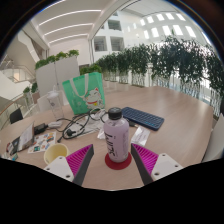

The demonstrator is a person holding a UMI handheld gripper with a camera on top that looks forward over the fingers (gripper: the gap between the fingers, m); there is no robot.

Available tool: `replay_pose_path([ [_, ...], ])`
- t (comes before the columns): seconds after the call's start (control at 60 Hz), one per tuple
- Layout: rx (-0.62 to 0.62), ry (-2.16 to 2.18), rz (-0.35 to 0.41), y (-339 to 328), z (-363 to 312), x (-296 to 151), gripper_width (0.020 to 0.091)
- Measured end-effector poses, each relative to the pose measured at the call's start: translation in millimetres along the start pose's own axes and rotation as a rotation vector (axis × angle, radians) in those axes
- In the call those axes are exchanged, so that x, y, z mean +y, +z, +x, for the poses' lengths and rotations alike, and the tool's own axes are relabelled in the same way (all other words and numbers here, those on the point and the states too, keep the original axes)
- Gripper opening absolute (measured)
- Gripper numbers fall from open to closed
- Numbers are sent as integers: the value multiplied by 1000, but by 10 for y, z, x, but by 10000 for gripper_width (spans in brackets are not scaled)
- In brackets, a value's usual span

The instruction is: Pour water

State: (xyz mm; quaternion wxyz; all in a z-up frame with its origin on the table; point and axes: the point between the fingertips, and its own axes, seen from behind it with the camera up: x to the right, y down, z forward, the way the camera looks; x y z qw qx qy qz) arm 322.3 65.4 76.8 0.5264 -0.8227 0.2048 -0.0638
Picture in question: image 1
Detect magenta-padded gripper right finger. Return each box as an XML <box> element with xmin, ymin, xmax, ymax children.
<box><xmin>130</xmin><ymin>143</ymin><xmax>184</xmax><ymax>186</ymax></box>

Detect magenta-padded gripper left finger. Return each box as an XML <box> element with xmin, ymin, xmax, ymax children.
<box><xmin>43</xmin><ymin>143</ymin><xmax>95</xmax><ymax>187</ymax></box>

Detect purple drink bottle black cap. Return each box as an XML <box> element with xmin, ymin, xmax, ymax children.
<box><xmin>103</xmin><ymin>106</ymin><xmax>130</xmax><ymax>164</ymax></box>

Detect clear plastic water bottle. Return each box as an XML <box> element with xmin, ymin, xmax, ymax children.
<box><xmin>46</xmin><ymin>85</ymin><xmax>65</xmax><ymax>120</ymax></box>

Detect pale yellow mug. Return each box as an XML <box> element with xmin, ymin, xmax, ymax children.
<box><xmin>43</xmin><ymin>143</ymin><xmax>70</xmax><ymax>166</ymax></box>

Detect white plastic packet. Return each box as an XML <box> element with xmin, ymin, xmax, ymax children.
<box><xmin>130</xmin><ymin>125</ymin><xmax>151</xmax><ymax>147</ymax></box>

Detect black power adapter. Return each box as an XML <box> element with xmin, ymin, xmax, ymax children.
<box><xmin>33</xmin><ymin>123</ymin><xmax>49</xmax><ymax>135</ymax></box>

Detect printed booklet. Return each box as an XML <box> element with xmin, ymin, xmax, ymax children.
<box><xmin>17</xmin><ymin>121</ymin><xmax>36</xmax><ymax>153</ymax></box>

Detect flat round red coaster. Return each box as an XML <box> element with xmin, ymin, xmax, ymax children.
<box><xmin>104</xmin><ymin>151</ymin><xmax>133</xmax><ymax>171</ymax></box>

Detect black folder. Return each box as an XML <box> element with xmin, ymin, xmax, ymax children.
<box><xmin>4</xmin><ymin>141</ymin><xmax>21</xmax><ymax>158</ymax></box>

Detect dark blue keyboard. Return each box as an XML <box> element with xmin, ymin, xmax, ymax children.
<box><xmin>120</xmin><ymin>106</ymin><xmax>165</xmax><ymax>131</ymax></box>

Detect white chair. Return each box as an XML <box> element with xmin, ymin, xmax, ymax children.
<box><xmin>36</xmin><ymin>94</ymin><xmax>54</xmax><ymax>113</ymax></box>
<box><xmin>203</xmin><ymin>113</ymin><xmax>224</xmax><ymax>163</ymax></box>

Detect black chair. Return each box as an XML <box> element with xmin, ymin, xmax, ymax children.
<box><xmin>9</xmin><ymin>107</ymin><xmax>24</xmax><ymax>125</ymax></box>

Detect green tote bag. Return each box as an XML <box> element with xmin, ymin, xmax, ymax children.
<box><xmin>61</xmin><ymin>71</ymin><xmax>106</xmax><ymax>116</ymax></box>

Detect planter box with plants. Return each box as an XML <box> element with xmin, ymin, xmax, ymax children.
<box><xmin>22</xmin><ymin>82</ymin><xmax>39</xmax><ymax>104</ymax></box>

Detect white cabinet with plants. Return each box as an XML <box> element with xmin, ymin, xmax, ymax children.
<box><xmin>34</xmin><ymin>49</ymin><xmax>81</xmax><ymax>98</ymax></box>

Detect row of green hedge plants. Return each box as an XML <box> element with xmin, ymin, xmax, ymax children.
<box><xmin>79</xmin><ymin>34</ymin><xmax>224</xmax><ymax>111</ymax></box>

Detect ceiling light strips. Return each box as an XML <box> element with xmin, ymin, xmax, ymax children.
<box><xmin>38</xmin><ymin>9</ymin><xmax>103</xmax><ymax>44</ymax></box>

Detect black cable bundle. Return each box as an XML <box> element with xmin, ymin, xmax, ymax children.
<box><xmin>56</xmin><ymin>108</ymin><xmax>109</xmax><ymax>144</ymax></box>

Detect glass balustrade with wood rail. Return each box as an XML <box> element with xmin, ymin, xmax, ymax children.
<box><xmin>0</xmin><ymin>93</ymin><xmax>28</xmax><ymax>129</ymax></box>

